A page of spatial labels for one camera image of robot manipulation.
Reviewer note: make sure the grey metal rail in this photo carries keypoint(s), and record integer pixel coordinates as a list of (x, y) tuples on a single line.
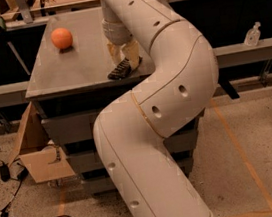
[(228, 56)]

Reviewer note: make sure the grey drawer cabinet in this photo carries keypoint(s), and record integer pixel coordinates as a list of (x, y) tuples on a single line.
[(75, 79)]

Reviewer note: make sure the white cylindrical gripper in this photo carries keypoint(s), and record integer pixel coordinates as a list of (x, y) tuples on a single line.
[(116, 32)]

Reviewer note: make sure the clear sanitizer bottle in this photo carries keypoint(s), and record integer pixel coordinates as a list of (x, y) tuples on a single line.
[(253, 35)]

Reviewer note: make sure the black rxbar chocolate bar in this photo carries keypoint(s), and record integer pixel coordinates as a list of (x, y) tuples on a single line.
[(121, 71)]

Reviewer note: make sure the orange fruit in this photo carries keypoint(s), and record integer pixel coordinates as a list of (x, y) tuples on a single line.
[(61, 38)]

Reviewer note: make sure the brown cardboard box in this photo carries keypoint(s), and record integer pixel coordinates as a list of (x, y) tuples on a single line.
[(43, 159)]

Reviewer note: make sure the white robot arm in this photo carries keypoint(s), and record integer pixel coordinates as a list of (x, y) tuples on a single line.
[(129, 133)]

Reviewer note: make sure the black power adapter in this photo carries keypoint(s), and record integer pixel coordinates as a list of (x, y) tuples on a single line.
[(4, 173)]

